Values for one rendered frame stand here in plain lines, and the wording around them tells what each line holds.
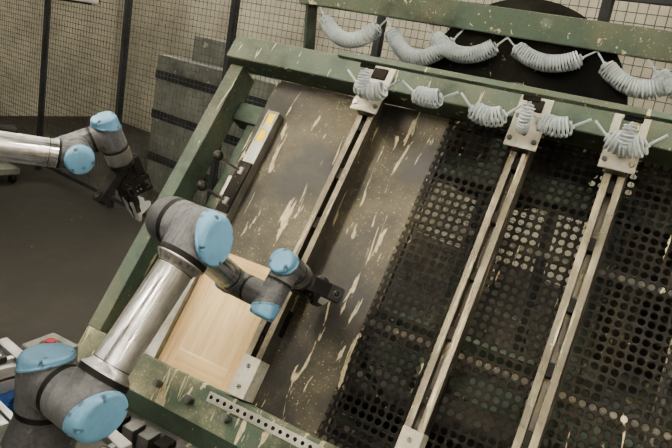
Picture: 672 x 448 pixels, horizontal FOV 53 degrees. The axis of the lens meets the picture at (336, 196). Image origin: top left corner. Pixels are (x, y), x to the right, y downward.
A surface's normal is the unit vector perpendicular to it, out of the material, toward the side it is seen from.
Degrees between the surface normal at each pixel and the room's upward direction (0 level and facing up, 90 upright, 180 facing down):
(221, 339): 56
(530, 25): 90
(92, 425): 96
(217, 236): 84
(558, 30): 90
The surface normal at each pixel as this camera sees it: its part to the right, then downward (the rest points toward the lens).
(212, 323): -0.30, -0.42
